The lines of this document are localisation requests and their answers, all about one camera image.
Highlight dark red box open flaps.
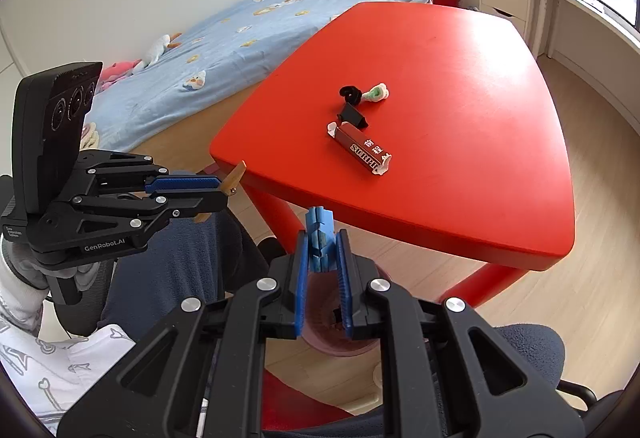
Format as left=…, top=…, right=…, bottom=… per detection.
left=325, top=120, right=394, bottom=178

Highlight red table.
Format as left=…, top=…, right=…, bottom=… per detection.
left=208, top=1, right=575, bottom=310

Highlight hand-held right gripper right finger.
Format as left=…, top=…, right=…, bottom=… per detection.
left=335, top=228, right=587, bottom=438

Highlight person's left leg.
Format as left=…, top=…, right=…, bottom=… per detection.
left=99, top=212, right=274, bottom=345

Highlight wooden stick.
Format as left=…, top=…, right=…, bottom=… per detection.
left=193, top=160, right=247, bottom=224

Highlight black folded paper box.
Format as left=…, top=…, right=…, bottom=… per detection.
left=337, top=103, right=370, bottom=129

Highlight green white crumpled wrapper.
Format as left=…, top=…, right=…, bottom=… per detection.
left=361, top=81, right=391, bottom=103

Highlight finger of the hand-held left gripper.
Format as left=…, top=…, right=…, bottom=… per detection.
left=75, top=151, right=226, bottom=194
left=72, top=192, right=230, bottom=232

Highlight person's left hand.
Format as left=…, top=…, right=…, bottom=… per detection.
left=0, top=239, right=104, bottom=305

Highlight red plastic chair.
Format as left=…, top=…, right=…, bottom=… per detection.
left=261, top=367, right=382, bottom=430

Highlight small white duck plush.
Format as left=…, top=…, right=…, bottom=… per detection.
left=180, top=70, right=207, bottom=92

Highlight pink plush toy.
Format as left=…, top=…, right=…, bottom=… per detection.
left=97, top=59, right=144, bottom=92

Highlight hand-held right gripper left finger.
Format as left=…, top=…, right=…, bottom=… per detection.
left=56, top=230, right=309, bottom=438

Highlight black office chair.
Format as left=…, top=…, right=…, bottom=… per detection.
left=554, top=378, right=640, bottom=420

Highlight pink plastic bin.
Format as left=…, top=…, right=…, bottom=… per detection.
left=299, top=262, right=397, bottom=360

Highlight bed with blue sheet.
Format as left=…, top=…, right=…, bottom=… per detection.
left=81, top=0, right=434, bottom=155

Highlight small blue box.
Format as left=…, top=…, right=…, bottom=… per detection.
left=305, top=206, right=334, bottom=272

